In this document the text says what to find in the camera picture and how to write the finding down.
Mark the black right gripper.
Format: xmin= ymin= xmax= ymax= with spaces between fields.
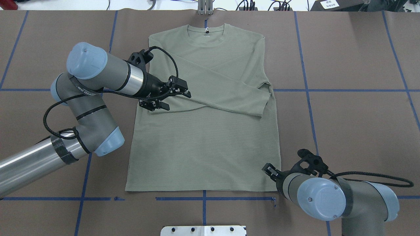
xmin=262 ymin=163 xmax=296 ymax=197

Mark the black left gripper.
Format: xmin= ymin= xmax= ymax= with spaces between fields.
xmin=138 ymin=73 xmax=192 ymax=111

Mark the olive green long-sleeve shirt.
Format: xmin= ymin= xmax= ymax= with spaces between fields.
xmin=125 ymin=24 xmax=281 ymax=192

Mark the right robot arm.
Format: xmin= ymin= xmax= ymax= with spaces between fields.
xmin=262 ymin=163 xmax=400 ymax=236

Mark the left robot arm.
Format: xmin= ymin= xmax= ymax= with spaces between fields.
xmin=0 ymin=42 xmax=191 ymax=199

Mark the black box with label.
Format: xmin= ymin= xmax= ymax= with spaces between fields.
xmin=310 ymin=0 xmax=369 ymax=12

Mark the red bottle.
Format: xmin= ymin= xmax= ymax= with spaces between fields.
xmin=0 ymin=0 xmax=18 ymax=10

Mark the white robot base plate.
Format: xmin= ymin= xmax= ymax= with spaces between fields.
xmin=160 ymin=225 xmax=247 ymax=236

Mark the aluminium frame post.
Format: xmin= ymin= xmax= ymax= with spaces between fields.
xmin=197 ymin=0 xmax=214 ymax=15

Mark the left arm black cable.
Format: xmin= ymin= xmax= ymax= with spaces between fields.
xmin=43 ymin=46 xmax=179 ymax=141

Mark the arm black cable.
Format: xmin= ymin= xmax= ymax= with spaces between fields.
xmin=328 ymin=171 xmax=414 ymax=188
xmin=43 ymin=46 xmax=179 ymax=141

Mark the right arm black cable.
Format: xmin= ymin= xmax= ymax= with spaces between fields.
xmin=328 ymin=171 xmax=414 ymax=188

